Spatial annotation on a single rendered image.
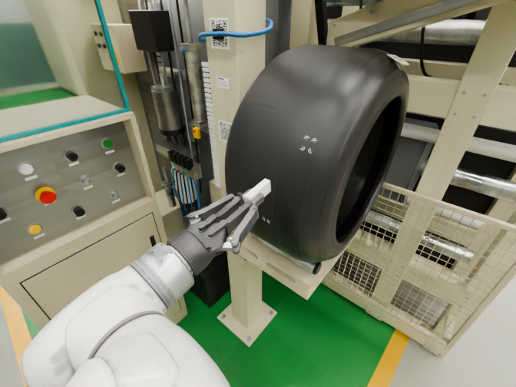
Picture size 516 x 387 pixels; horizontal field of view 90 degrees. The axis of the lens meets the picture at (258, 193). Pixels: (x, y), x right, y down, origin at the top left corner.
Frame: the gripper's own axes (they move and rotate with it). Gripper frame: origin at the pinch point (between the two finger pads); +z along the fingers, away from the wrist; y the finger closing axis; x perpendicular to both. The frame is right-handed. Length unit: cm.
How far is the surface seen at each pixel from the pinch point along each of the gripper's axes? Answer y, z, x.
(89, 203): 69, -19, 24
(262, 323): 24, 15, 127
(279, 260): 4.3, 11.1, 40.4
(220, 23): 34, 28, -25
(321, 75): -1.5, 20.9, -17.5
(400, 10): -1, 68, -22
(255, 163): 4.6, 5.0, -2.7
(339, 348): -18, 32, 131
